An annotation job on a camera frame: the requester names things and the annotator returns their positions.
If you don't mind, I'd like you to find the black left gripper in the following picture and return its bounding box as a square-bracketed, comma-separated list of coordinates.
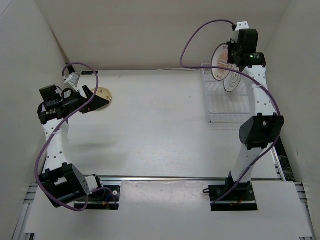
[60, 85, 109, 115]

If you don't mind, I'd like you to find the small cream printed plate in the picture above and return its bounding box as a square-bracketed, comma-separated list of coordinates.
[96, 87, 111, 100]

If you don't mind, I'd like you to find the cream plate with orange pattern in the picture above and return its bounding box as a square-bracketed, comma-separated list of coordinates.
[211, 43, 238, 82]

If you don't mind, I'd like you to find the cream plate with dark print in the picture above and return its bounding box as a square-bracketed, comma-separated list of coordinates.
[104, 94, 112, 103]

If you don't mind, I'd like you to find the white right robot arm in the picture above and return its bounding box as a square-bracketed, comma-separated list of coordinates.
[224, 28, 285, 200]

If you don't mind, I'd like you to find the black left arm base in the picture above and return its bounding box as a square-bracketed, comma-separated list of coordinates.
[86, 185, 121, 211]

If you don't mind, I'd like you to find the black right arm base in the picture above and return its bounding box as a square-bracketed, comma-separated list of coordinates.
[202, 176, 258, 212]

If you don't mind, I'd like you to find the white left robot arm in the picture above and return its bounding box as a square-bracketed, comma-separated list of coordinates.
[37, 85, 110, 208]

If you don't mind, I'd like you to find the black label sticker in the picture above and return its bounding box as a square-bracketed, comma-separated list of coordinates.
[81, 70, 99, 76]

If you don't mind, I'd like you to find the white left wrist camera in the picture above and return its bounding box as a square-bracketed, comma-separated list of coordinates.
[63, 72, 80, 91]

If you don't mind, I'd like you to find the white wire dish rack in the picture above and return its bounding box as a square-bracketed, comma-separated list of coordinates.
[201, 58, 251, 124]

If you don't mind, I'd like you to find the aluminium frame rail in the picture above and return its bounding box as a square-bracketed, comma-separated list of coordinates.
[98, 174, 286, 182]

